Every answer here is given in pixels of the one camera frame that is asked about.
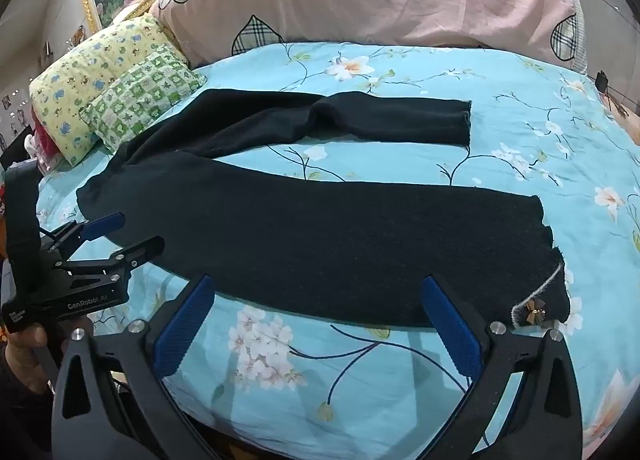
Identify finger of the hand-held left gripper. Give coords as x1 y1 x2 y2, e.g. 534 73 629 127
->
50 212 127 255
55 235 166 281

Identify green checked pillow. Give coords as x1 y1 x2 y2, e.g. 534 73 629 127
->
79 44 208 155

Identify black pants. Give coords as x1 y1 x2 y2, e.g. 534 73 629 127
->
75 88 572 331

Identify blue floral bedsheet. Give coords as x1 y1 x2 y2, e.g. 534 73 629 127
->
35 42 640 460

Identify person's left hand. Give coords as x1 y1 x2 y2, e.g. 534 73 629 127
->
0 315 96 393

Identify yellow printed pillow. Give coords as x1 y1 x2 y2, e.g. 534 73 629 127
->
29 14 188 167

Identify person's left forearm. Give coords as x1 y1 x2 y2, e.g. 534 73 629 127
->
0 370 57 456

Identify red bag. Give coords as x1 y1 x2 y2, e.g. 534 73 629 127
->
25 110 61 175

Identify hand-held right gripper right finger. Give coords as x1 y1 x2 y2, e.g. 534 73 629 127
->
421 276 583 460

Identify pink quilt with heart prints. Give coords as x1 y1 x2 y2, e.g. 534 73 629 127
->
148 0 588 75

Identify group of small wall photos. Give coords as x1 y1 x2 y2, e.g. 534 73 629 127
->
0 26 87 141

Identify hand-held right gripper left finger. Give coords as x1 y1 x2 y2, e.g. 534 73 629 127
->
51 274 217 460

